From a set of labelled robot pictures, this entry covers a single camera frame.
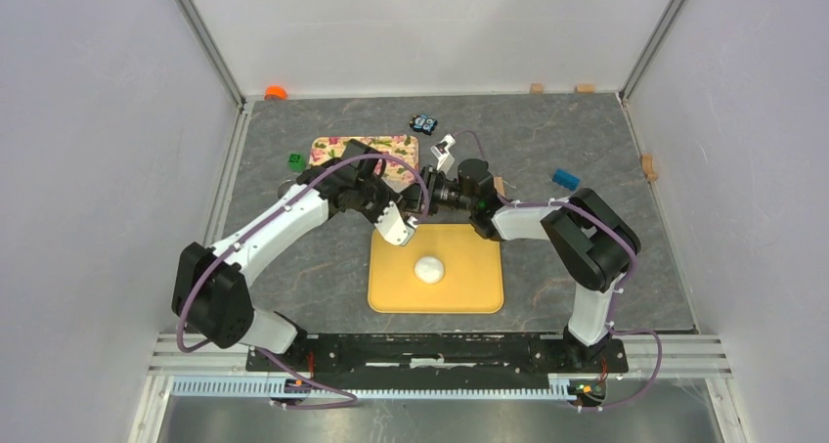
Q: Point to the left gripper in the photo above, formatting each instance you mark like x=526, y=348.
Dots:
x=390, y=206

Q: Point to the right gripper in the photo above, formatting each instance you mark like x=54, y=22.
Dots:
x=430, y=179

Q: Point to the white dough ball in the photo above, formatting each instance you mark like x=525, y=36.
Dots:
x=429, y=270

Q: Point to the yellow cutting mat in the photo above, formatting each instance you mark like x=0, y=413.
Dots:
x=471, y=282

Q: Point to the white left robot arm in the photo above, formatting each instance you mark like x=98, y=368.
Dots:
x=211, y=294

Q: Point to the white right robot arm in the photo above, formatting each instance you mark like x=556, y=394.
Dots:
x=595, y=245

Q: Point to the floral pattern tray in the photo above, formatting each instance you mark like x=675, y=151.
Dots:
x=404, y=147

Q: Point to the small wooden block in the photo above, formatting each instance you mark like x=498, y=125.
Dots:
x=499, y=186

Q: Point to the black patterned small box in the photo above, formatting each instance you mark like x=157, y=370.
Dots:
x=422, y=123

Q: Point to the green plastic block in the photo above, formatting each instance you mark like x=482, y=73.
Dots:
x=297, y=162

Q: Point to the blue plastic block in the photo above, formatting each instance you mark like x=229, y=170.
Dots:
x=566, y=179

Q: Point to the orange plastic cap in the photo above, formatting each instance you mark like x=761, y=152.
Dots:
x=275, y=93

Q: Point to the wooden piece right edge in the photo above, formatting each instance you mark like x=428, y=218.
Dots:
x=648, y=168

